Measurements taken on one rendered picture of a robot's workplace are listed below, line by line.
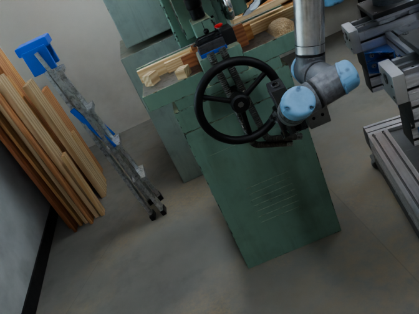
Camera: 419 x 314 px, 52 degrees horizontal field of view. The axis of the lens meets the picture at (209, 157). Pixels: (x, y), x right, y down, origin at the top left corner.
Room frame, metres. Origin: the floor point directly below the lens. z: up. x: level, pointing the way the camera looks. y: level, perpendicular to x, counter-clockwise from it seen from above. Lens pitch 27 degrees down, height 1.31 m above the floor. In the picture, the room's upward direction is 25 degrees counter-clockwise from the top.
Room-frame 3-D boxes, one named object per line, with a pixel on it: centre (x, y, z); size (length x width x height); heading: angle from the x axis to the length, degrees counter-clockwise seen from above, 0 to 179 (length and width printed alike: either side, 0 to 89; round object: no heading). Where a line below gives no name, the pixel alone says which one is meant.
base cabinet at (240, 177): (1.72, -0.18, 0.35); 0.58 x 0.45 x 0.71; 177
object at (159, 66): (1.62, -0.18, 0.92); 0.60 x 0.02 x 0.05; 87
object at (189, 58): (1.54, -0.17, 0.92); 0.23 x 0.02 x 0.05; 87
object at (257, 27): (1.59, -0.27, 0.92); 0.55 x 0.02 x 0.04; 87
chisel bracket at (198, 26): (1.62, -0.18, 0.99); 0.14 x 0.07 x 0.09; 177
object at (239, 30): (1.51, -0.20, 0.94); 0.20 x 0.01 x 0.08; 87
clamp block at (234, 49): (1.40, -0.17, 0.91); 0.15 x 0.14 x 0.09; 87
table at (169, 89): (1.49, -0.18, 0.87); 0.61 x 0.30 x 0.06; 87
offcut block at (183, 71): (1.47, -0.04, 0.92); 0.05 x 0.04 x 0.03; 148
